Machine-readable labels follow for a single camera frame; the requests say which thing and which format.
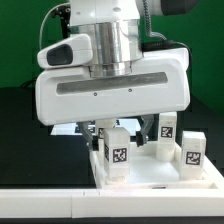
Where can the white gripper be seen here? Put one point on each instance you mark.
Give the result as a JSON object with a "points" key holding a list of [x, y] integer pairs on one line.
{"points": [[158, 83]]}

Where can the white square table top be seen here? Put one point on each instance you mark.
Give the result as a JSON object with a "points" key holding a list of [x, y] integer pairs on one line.
{"points": [[146, 172]]}

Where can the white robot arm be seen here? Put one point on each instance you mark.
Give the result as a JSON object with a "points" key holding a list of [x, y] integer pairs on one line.
{"points": [[103, 71]]}

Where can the white sheet with tags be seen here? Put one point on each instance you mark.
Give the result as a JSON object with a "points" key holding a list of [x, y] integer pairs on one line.
{"points": [[72, 129]]}

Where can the white L-shaped obstacle fence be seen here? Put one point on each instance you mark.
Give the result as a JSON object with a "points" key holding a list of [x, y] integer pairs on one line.
{"points": [[97, 203]]}

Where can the black camera on stand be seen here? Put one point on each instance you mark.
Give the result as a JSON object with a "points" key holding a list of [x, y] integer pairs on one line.
{"points": [[63, 12]]}

